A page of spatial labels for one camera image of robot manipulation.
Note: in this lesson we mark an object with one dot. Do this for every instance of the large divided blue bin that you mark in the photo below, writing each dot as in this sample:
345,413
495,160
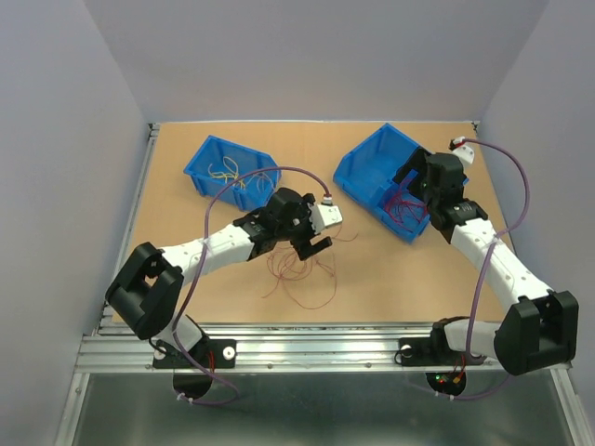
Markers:
366,174

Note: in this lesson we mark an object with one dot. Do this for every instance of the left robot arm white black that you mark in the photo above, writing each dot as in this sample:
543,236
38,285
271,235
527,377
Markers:
145,291

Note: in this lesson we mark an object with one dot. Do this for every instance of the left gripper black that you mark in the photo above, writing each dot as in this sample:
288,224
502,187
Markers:
303,246

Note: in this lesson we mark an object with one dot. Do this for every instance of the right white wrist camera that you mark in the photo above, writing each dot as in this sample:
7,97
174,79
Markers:
464,152

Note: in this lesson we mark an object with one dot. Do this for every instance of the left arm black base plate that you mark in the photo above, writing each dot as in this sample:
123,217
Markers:
210,353

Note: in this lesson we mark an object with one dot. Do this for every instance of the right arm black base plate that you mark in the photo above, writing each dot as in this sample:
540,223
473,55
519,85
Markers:
425,351

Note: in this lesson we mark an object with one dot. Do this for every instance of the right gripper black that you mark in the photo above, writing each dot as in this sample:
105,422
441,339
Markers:
418,162

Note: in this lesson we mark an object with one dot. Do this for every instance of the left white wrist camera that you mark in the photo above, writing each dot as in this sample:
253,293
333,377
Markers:
325,215

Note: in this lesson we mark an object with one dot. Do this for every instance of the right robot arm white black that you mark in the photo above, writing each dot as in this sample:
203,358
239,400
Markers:
540,326

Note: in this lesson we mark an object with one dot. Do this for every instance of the aluminium frame rails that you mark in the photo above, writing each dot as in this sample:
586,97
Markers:
315,363

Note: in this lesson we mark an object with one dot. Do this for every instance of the small blue bin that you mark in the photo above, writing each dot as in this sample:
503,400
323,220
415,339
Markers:
219,162

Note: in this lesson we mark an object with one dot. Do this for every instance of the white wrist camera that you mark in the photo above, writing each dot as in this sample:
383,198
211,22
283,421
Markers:
325,215
464,152

